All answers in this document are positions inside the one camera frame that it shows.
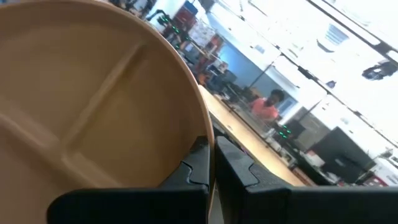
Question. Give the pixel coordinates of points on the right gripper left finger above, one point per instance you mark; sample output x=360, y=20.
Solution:
x=140, y=205

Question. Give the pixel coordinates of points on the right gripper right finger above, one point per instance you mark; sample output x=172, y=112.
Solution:
x=280, y=205

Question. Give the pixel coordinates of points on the tan divided plate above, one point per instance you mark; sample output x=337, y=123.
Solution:
x=93, y=93

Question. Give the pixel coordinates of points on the black computer monitor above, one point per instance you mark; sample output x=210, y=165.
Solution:
x=342, y=152

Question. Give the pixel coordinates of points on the person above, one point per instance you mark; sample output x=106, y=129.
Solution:
x=264, y=109

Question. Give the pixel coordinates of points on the black ceiling camera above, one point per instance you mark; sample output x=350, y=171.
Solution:
x=331, y=84
x=379, y=71

